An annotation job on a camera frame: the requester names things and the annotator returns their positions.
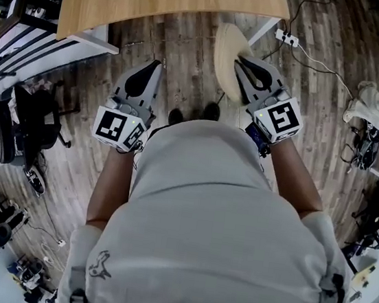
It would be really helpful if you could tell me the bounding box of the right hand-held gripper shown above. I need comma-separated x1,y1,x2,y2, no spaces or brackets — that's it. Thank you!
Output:
224,54,312,149

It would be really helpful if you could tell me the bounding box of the black sneaker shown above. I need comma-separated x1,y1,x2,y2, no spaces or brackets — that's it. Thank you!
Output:
363,124,379,146
350,137,379,172

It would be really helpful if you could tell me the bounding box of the person's left black shoe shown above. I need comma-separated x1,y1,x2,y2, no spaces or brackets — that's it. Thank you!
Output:
168,107,186,128

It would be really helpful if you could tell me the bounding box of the person's left forearm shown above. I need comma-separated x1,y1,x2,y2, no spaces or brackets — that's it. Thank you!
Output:
84,145,147,234

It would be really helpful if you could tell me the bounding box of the white power strip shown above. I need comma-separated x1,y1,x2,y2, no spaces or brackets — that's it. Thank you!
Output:
275,27,301,47

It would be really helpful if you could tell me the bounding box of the person's right forearm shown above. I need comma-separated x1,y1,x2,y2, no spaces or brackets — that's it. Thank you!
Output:
260,137,333,223

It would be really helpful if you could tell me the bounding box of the round woven beige mat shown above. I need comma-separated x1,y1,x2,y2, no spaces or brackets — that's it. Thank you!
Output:
207,21,260,106

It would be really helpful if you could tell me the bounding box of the person's grey shirt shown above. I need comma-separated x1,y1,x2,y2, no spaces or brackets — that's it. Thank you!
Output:
57,104,379,303

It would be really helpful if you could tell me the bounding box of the white power cable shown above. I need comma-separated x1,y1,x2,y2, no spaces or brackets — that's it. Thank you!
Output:
290,42,362,100

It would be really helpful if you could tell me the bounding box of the black railing with wooden handrail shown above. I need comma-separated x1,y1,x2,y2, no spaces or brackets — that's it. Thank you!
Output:
0,0,87,98

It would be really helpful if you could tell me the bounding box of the person's black shoe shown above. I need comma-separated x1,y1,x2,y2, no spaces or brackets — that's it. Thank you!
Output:
168,107,186,128
202,101,222,123

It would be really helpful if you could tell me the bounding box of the person's right black shoe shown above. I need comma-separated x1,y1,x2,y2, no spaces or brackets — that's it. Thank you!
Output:
202,101,222,123

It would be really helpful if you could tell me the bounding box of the black power pack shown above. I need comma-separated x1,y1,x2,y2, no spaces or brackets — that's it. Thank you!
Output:
242,122,275,157

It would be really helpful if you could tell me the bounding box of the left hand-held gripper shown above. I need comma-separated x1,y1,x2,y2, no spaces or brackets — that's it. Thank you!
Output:
89,53,164,157

